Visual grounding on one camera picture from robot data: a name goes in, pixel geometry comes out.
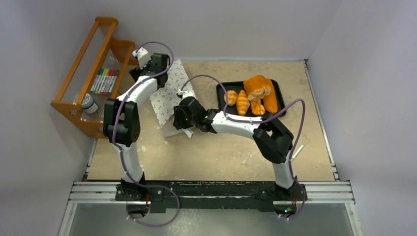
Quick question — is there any white patterned paper bag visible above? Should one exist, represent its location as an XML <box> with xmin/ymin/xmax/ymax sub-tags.
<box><xmin>149</xmin><ymin>59</ymin><xmax>194</xmax><ymax>137</ymax></box>

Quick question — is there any round fake bread bun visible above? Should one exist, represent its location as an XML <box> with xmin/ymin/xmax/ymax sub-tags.
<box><xmin>224</xmin><ymin>90</ymin><xmax>238</xmax><ymax>106</ymax></box>

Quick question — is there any fake croissant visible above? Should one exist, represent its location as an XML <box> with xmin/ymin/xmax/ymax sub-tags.
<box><xmin>236</xmin><ymin>90</ymin><xmax>250</xmax><ymax>116</ymax></box>

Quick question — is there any large fake bread loaf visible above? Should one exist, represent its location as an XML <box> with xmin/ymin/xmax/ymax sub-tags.
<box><xmin>243</xmin><ymin>75</ymin><xmax>272</xmax><ymax>101</ymax></box>

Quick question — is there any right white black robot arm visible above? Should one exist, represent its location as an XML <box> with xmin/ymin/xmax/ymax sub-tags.
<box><xmin>174</xmin><ymin>96</ymin><xmax>300</xmax><ymax>200</ymax></box>

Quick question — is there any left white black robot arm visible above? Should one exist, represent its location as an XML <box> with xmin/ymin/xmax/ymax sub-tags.
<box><xmin>103</xmin><ymin>53</ymin><xmax>171</xmax><ymax>201</ymax></box>

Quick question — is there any black plastic tray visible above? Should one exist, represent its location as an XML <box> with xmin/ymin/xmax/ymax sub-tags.
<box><xmin>216</xmin><ymin>80</ymin><xmax>285</xmax><ymax>117</ymax></box>

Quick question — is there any set of coloured markers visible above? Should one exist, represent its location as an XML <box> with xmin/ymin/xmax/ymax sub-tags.
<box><xmin>90</xmin><ymin>68</ymin><xmax>120</xmax><ymax>94</ymax></box>

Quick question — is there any orange wooden shelf rack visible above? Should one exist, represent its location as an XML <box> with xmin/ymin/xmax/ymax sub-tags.
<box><xmin>51</xmin><ymin>17</ymin><xmax>138</xmax><ymax>138</ymax></box>

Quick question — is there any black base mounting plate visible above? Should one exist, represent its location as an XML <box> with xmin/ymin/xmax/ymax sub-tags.
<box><xmin>115</xmin><ymin>180</ymin><xmax>307</xmax><ymax>215</ymax></box>

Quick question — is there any white blue tape roll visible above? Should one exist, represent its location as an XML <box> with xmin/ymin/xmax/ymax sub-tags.
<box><xmin>81</xmin><ymin>93</ymin><xmax>98</xmax><ymax>115</ymax></box>

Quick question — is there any green tipped white marker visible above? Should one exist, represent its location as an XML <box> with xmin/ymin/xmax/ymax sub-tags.
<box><xmin>290</xmin><ymin>145</ymin><xmax>304</xmax><ymax>161</ymax></box>

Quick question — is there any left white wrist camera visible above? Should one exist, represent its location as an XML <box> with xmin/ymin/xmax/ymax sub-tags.
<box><xmin>132</xmin><ymin>47</ymin><xmax>151</xmax><ymax>69</ymax></box>

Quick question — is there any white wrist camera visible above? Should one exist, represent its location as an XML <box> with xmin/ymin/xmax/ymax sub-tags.
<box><xmin>132</xmin><ymin>47</ymin><xmax>151</xmax><ymax>69</ymax></box>
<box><xmin>177</xmin><ymin>89</ymin><xmax>195</xmax><ymax>99</ymax></box>

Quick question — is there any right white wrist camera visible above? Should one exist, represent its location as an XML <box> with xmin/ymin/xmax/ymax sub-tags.
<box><xmin>177</xmin><ymin>89</ymin><xmax>195</xmax><ymax>99</ymax></box>

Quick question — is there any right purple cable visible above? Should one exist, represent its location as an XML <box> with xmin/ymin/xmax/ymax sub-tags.
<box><xmin>179</xmin><ymin>75</ymin><xmax>307</xmax><ymax>221</ymax></box>

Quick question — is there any purple cable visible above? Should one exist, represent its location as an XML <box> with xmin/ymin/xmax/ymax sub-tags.
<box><xmin>112</xmin><ymin>41</ymin><xmax>181</xmax><ymax>228</ymax></box>
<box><xmin>179</xmin><ymin>75</ymin><xmax>307</xmax><ymax>221</ymax></box>

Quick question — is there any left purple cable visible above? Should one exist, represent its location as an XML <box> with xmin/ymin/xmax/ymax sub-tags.
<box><xmin>112</xmin><ymin>41</ymin><xmax>181</xmax><ymax>228</ymax></box>

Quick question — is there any aluminium rail frame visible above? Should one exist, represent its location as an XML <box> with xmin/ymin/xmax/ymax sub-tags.
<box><xmin>59</xmin><ymin>59</ymin><xmax>362</xmax><ymax>236</ymax></box>

